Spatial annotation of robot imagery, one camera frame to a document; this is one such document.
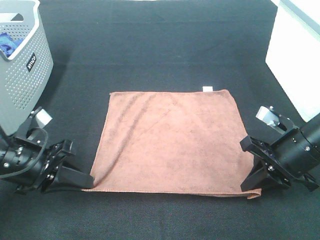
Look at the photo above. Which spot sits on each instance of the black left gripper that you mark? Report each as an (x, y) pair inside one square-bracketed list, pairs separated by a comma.
[(40, 169)]

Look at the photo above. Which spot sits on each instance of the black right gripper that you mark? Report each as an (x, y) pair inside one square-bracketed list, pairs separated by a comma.
[(287, 160)]

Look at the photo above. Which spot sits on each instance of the brown microfiber towel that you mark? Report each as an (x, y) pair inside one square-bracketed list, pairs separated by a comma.
[(173, 143)]

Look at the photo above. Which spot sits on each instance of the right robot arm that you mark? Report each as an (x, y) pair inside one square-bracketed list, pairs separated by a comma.
[(288, 159)]

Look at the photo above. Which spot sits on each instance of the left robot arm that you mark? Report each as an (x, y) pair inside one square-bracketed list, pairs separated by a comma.
[(10, 156)]

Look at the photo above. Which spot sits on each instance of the grey perforated laundry basket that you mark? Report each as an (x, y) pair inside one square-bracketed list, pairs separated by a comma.
[(25, 73)]

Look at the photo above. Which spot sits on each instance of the white storage box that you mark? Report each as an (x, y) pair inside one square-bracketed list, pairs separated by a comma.
[(293, 54)]

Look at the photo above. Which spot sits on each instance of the black table cloth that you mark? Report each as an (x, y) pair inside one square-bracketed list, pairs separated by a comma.
[(104, 46)]

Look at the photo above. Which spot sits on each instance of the blue towel in basket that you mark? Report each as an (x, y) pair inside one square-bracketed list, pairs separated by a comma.
[(8, 45)]

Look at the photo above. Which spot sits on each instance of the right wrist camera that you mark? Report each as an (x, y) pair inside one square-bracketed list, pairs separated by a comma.
[(275, 120)]

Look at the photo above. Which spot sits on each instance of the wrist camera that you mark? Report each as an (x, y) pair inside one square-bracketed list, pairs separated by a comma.
[(41, 117), (275, 120)]

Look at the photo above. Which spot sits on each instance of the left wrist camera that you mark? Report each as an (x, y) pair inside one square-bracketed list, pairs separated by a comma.
[(41, 117)]

